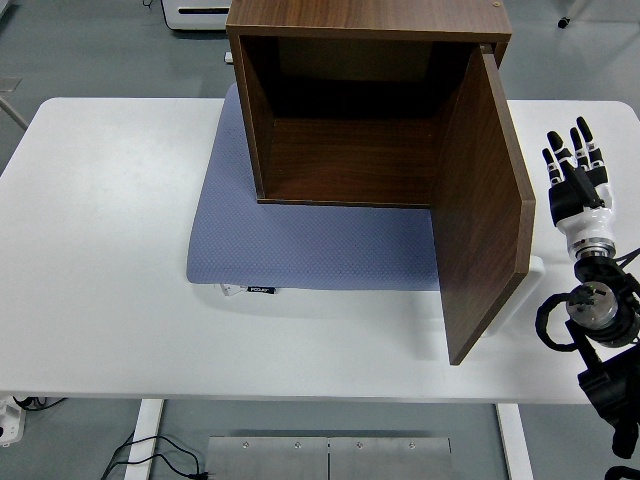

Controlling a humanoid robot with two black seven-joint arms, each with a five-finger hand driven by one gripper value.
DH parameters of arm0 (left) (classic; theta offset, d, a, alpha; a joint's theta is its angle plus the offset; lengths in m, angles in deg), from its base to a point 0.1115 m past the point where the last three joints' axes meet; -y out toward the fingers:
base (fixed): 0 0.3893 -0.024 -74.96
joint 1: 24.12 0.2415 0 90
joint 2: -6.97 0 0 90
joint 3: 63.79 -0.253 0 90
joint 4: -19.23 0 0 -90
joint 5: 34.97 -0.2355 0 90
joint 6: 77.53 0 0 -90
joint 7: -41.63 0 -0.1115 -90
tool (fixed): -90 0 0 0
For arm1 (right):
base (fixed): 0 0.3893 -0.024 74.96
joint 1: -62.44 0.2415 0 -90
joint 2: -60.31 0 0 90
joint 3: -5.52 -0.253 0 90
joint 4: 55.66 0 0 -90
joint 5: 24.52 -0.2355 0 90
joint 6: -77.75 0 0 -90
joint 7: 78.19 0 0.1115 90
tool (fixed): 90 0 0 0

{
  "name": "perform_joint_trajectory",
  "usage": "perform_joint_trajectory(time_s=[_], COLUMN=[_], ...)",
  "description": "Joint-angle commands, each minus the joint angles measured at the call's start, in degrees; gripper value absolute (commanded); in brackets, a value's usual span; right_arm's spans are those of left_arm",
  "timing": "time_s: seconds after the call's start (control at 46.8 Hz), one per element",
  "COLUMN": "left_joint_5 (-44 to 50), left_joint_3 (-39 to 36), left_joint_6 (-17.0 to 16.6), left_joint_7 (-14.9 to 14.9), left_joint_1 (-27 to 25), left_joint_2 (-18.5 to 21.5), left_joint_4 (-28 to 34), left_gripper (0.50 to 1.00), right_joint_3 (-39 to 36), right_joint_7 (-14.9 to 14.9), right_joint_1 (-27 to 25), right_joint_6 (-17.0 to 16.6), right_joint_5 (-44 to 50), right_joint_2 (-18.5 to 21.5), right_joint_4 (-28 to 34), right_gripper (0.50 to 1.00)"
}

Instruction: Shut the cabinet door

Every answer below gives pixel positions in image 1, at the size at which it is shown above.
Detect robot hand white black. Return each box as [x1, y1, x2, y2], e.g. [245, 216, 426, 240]
[541, 116, 618, 250]

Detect brown wooden cabinet door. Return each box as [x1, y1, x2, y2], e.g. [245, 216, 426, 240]
[429, 43, 537, 367]

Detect brown wooden cabinet body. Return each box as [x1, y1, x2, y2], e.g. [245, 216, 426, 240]
[225, 0, 513, 209]

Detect chair leg with black caster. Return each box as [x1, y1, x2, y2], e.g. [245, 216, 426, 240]
[556, 0, 587, 29]

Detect white table leg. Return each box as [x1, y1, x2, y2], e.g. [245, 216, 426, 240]
[495, 402, 535, 480]
[123, 398, 165, 480]

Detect blue-grey textured mat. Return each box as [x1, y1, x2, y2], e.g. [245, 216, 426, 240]
[186, 82, 442, 293]

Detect grey metal plate with screws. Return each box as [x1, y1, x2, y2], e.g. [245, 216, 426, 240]
[327, 437, 452, 480]
[205, 436, 329, 480]

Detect white appliance with slot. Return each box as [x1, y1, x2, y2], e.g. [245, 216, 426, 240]
[162, 0, 233, 33]

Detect grey metal furniture leg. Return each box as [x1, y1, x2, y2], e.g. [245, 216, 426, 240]
[0, 94, 29, 132]

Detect white power strip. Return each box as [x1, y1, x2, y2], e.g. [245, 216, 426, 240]
[0, 394, 26, 446]

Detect white door handle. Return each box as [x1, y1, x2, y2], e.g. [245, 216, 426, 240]
[478, 255, 546, 339]

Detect black floor cable with plug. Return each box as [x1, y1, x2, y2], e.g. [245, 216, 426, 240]
[99, 432, 212, 480]

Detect thin black power strip cable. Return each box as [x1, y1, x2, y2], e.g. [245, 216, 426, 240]
[11, 395, 67, 412]

